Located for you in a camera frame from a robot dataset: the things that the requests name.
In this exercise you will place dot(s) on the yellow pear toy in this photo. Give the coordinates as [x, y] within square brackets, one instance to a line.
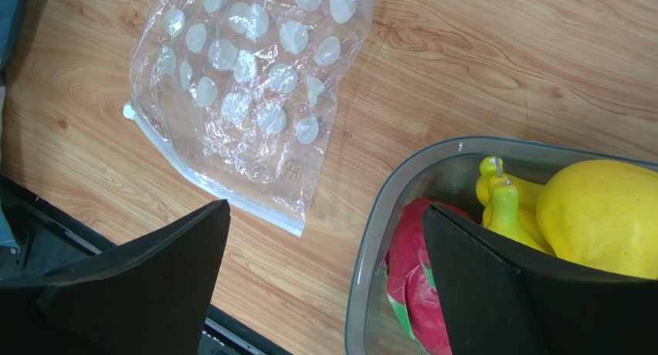
[602, 214]

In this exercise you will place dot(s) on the red dragon fruit toy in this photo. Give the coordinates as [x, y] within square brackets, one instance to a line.
[410, 287]

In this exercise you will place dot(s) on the yellow banana bunch toy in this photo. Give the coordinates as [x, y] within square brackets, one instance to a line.
[510, 205]

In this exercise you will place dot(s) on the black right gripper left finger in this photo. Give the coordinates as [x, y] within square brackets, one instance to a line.
[147, 296]

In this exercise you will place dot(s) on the black table front rail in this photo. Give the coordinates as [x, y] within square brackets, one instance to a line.
[37, 237]

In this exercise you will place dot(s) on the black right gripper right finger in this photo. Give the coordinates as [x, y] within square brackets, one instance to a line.
[501, 297]

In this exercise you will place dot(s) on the clear polka-dot zip bag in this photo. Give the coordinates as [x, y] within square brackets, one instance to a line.
[240, 96]

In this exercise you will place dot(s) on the clear grey plastic tray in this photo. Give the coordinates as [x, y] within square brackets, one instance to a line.
[445, 173]

